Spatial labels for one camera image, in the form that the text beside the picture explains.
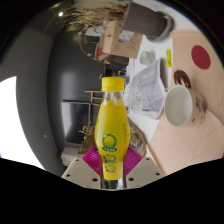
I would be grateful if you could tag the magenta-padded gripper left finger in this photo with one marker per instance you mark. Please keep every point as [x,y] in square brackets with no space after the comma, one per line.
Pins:
[78,170]

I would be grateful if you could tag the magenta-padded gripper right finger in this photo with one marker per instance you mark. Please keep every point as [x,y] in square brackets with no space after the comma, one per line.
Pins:
[146,170]

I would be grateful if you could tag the yellow drink bottle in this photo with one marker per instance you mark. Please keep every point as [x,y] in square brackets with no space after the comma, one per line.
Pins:
[111,123]

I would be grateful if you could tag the wooden easel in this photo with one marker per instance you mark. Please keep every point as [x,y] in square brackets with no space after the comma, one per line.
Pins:
[95,96]

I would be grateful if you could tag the printed grey paper sheet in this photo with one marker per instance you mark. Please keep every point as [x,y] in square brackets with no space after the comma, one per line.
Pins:
[146,90]

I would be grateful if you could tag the small clear glass cup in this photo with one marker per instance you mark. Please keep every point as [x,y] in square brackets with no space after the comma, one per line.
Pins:
[147,57]

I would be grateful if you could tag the yellow paper slip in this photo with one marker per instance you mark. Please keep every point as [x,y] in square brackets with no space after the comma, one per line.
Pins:
[168,58]

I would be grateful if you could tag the cardboard box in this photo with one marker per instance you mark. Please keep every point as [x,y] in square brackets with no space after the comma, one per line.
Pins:
[118,41]

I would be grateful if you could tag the grey plant saucer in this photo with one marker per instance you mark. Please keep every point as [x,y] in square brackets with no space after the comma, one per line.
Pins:
[168,30]

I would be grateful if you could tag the dried plant in grey pot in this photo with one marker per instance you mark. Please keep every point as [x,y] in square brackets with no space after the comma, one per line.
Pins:
[143,20]

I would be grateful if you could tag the round ceiling spotlight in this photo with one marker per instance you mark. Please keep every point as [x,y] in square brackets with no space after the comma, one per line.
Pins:
[60,14]

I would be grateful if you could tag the black wall screen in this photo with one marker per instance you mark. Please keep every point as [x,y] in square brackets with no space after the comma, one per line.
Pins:
[75,121]

